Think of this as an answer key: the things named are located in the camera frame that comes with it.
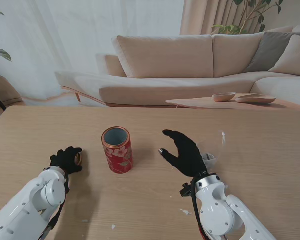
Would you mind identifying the round wooden bowl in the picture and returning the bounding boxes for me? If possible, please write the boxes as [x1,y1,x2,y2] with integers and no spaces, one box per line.
[211,92,237,103]

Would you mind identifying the tall green leafy plant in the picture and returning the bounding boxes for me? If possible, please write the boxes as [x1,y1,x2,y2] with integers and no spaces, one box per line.
[211,0,286,35]

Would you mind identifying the right arm black red cable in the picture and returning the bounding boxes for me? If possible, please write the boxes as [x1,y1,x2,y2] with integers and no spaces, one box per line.
[189,178,211,240]

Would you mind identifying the sheer white curtain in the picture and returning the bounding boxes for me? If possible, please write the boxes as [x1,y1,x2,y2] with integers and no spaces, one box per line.
[0,0,185,101]

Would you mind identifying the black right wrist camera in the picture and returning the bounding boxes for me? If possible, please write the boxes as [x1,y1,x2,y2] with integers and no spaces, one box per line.
[179,182,194,198]

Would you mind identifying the grey sofa cushion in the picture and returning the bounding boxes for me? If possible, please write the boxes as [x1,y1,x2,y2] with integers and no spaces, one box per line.
[244,31,300,73]

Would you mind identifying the green plant with long leaves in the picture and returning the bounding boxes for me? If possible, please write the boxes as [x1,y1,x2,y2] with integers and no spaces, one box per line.
[0,5,13,63]

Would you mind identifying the beige corner sofa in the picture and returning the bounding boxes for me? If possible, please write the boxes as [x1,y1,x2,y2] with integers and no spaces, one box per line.
[54,24,300,108]

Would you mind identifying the beige pleated curtain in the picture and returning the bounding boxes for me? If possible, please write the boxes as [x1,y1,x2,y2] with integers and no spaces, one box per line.
[179,0,300,36]

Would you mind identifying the red floral tea tin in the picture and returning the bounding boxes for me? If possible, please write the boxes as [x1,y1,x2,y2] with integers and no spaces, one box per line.
[101,126,134,175]

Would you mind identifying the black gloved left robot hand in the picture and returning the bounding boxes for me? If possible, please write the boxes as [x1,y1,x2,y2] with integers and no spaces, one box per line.
[49,146,83,175]

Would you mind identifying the left arm black red cable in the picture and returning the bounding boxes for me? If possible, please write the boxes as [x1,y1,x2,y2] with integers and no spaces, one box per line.
[41,174,70,240]

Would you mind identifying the arm black red cable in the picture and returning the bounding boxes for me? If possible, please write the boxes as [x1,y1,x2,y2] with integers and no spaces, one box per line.
[41,174,70,240]
[189,178,211,240]

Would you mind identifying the beige sofa cushion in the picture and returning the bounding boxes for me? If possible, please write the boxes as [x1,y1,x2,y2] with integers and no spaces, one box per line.
[268,34,300,77]

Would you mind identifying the light wooden coffee table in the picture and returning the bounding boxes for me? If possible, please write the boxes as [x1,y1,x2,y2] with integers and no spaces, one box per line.
[165,92,300,111]

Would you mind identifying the oblong wooden tray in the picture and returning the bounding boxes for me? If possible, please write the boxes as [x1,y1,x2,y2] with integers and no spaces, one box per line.
[235,93,277,104]

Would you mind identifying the clear plastic tea bag pouch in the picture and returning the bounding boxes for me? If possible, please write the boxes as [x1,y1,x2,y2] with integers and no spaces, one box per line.
[197,129,227,173]

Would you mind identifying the tan woven basket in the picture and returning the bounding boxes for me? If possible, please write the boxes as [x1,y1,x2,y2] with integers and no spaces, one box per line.
[0,74,25,110]

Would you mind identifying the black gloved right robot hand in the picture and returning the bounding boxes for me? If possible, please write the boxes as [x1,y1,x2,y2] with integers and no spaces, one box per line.
[157,129,208,178]

